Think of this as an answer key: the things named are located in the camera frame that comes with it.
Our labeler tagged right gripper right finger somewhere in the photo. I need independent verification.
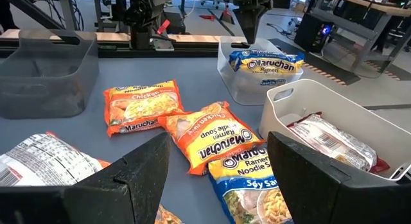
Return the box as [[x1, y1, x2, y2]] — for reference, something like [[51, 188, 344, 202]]
[[267, 131, 411, 224]]

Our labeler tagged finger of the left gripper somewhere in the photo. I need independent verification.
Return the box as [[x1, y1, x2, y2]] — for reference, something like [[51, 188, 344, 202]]
[[252, 5, 273, 44], [232, 7, 254, 44]]

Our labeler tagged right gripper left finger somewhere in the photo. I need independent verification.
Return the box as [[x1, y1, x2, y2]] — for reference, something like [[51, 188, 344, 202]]
[[0, 133, 171, 224]]

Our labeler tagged red beef ramen pack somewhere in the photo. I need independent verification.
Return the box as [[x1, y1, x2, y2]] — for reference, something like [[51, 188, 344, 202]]
[[286, 112, 391, 174], [0, 131, 112, 187]]

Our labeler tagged orange chicken ramen pack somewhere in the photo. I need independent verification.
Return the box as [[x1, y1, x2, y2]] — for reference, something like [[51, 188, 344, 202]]
[[103, 79, 185, 137], [157, 101, 266, 177]]

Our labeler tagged black computer with blue light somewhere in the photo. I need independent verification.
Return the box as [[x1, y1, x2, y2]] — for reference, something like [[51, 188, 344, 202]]
[[293, 12, 335, 54]]

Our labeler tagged clear plastic bin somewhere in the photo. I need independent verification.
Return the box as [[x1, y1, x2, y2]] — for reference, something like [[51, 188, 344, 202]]
[[217, 37, 304, 106]]

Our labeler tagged black hazard-striped floor mat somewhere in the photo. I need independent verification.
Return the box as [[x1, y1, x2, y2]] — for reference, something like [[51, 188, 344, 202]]
[[363, 56, 411, 83], [268, 37, 363, 87]]

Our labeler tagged grey metal desk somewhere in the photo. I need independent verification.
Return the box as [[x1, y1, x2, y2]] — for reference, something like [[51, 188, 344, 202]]
[[301, 0, 411, 74]]

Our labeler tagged white plastic bin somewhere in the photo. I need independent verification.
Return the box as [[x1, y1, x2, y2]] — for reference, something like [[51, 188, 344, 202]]
[[258, 78, 411, 182]]

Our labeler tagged dark grey plastic bin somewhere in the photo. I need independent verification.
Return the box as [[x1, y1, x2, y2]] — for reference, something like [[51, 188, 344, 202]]
[[0, 28, 100, 120]]

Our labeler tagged red cable tag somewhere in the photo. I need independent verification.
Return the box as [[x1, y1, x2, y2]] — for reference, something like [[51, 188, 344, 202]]
[[156, 19, 171, 35]]

